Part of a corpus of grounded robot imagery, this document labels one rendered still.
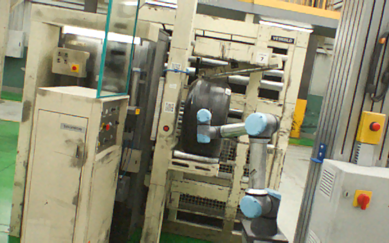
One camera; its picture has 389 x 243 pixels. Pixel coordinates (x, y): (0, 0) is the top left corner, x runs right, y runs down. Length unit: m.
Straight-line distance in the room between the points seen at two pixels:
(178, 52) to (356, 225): 1.75
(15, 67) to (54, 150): 10.47
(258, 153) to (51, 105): 1.22
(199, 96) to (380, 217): 1.46
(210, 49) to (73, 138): 1.32
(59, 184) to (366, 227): 1.67
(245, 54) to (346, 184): 1.70
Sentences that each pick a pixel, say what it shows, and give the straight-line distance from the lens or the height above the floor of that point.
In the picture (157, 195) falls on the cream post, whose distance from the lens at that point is 3.01.
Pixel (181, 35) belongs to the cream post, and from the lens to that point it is 2.85.
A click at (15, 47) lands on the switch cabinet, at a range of 12.57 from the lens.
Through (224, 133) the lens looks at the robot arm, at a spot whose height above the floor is 1.18.
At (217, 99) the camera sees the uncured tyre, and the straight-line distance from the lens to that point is 2.66.
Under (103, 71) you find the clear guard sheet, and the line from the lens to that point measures 2.27.
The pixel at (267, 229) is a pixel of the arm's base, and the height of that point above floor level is 0.75.
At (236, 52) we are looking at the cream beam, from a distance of 3.07.
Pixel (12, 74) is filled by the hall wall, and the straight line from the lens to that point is 12.85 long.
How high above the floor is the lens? 1.51
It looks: 7 degrees down
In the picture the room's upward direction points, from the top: 10 degrees clockwise
